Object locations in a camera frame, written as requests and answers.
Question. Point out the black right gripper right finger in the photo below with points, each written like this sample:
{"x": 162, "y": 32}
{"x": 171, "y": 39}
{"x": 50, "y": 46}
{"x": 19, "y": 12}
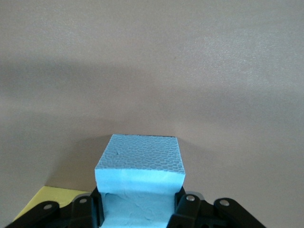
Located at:
{"x": 202, "y": 213}

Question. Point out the blue foam block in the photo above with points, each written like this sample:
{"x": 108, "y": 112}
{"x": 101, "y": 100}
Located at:
{"x": 140, "y": 161}

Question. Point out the yellow foam block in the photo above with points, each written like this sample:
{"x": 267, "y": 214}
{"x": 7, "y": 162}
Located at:
{"x": 52, "y": 194}

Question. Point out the brown table cover sheet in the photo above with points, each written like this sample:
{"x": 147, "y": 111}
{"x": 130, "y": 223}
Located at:
{"x": 152, "y": 71}

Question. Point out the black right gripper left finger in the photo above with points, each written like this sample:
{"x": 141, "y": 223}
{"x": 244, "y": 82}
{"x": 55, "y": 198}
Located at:
{"x": 71, "y": 211}

